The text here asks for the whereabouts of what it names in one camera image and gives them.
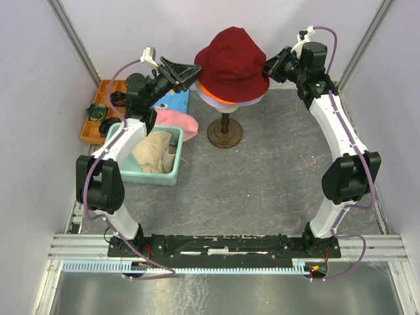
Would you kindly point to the cream mannequin head stand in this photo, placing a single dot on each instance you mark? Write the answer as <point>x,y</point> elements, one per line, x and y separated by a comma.
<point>225,132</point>

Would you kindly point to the orange bucket hat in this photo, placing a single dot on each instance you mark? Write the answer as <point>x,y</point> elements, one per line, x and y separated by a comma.
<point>206,92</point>

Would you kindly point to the left aluminium corner post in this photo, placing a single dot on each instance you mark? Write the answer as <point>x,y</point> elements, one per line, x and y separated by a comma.
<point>77,44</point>

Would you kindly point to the purple bucket hat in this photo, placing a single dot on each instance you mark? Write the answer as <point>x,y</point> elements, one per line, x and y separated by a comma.
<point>215,102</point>

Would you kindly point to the dark brown rolled tie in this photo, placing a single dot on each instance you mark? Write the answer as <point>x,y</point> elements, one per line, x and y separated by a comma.
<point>105,125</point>

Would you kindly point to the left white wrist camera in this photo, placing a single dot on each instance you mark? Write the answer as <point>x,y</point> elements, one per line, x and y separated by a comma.
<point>149,55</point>

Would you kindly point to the blue printed cloth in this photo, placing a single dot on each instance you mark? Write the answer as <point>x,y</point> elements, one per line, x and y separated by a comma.
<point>174,101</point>

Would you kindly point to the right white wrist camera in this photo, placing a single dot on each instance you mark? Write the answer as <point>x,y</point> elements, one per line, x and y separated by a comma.
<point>303,37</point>

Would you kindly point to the wooden compartment tray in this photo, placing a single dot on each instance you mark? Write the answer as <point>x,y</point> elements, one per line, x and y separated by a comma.
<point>90,133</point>

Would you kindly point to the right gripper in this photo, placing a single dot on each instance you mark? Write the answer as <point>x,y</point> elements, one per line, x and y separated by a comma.
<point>271,67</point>

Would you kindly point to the yellow blue rolled tie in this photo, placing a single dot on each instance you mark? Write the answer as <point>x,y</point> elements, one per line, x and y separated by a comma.
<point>97,112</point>

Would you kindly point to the aluminium corner post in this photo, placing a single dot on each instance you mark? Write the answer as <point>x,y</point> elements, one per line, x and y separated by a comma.
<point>77,44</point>
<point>364,43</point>

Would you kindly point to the beige bucket hat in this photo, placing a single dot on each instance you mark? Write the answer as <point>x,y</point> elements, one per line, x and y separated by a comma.
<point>154,154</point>

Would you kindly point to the pink bucket hat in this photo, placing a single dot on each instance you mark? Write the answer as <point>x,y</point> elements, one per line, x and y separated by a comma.
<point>174,118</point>

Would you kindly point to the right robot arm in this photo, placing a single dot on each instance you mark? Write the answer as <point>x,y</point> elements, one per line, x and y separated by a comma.
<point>354,169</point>

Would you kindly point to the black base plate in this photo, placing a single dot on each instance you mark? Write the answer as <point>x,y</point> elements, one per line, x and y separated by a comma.
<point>218,252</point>

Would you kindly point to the teal plastic basket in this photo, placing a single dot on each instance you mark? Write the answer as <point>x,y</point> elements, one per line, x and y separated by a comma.
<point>131,171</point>

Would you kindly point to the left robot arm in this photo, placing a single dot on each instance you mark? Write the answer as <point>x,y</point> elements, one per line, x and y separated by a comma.
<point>99,185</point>

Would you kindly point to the dark red hat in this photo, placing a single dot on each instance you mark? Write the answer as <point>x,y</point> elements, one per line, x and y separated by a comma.
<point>232,67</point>

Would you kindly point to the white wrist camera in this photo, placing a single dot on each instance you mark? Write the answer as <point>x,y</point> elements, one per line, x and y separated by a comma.
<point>303,37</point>
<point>149,55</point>

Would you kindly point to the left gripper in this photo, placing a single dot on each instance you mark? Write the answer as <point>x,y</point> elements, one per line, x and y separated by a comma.
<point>182,72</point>

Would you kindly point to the light blue cable duct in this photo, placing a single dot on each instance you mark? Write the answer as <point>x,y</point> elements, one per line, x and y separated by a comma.
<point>127,267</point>

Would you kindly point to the aluminium front rail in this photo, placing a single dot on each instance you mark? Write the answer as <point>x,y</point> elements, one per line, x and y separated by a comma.
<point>94,247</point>

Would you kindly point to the right aluminium corner post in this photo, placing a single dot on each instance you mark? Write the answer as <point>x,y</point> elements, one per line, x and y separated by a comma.
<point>364,43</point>

